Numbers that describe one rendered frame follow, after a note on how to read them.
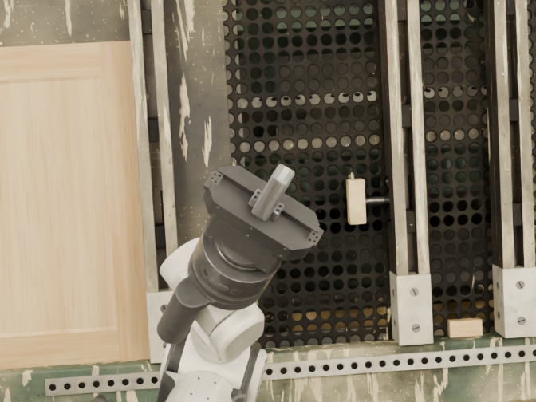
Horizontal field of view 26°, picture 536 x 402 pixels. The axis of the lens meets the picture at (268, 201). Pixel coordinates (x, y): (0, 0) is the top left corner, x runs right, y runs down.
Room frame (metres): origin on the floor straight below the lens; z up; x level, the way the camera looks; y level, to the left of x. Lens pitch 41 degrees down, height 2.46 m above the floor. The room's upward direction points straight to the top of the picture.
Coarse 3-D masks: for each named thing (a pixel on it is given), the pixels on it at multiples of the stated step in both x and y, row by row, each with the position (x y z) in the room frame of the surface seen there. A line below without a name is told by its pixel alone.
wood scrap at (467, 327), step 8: (448, 320) 1.47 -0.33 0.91; (456, 320) 1.47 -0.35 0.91; (464, 320) 1.46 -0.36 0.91; (472, 320) 1.46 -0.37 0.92; (480, 320) 1.46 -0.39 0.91; (448, 328) 1.46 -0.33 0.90; (456, 328) 1.45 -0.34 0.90; (464, 328) 1.45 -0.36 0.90; (472, 328) 1.45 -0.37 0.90; (480, 328) 1.45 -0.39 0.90; (448, 336) 1.45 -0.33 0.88; (456, 336) 1.44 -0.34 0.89; (464, 336) 1.44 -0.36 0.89; (472, 336) 1.44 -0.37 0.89
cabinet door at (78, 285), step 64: (0, 64) 1.68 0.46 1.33; (64, 64) 1.68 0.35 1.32; (128, 64) 1.69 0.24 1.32; (0, 128) 1.61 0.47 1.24; (64, 128) 1.62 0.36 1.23; (128, 128) 1.63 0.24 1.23; (0, 192) 1.55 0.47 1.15; (64, 192) 1.56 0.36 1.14; (128, 192) 1.56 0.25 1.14; (0, 256) 1.48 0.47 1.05; (64, 256) 1.49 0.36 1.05; (128, 256) 1.49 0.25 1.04; (0, 320) 1.42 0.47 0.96; (64, 320) 1.42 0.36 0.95; (128, 320) 1.43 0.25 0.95
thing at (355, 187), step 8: (352, 184) 1.58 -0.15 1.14; (360, 184) 1.58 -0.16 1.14; (352, 192) 1.57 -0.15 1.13; (360, 192) 1.57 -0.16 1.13; (352, 200) 1.56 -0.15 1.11; (360, 200) 1.57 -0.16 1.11; (352, 208) 1.56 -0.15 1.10; (360, 208) 1.56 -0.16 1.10; (352, 216) 1.55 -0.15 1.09; (360, 216) 1.55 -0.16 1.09; (352, 224) 1.54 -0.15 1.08
